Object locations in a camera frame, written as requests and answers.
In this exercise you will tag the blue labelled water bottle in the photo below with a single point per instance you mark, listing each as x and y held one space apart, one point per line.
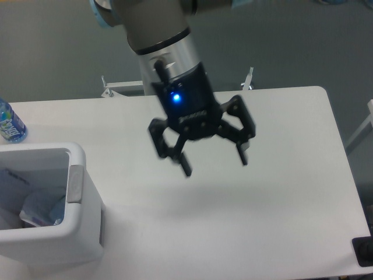
13 129

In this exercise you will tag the white frame at right edge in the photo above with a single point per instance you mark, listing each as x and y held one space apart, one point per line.
363 130

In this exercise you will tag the black clamp at table corner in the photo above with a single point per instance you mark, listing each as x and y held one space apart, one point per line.
363 250

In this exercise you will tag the clear plastic bottle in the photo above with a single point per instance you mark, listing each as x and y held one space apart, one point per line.
43 217

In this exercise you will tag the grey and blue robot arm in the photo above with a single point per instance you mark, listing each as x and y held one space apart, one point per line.
160 36

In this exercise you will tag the white plastic trash can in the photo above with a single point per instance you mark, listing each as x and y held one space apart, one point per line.
51 211

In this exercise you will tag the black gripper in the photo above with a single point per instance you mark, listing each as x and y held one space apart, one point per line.
193 112

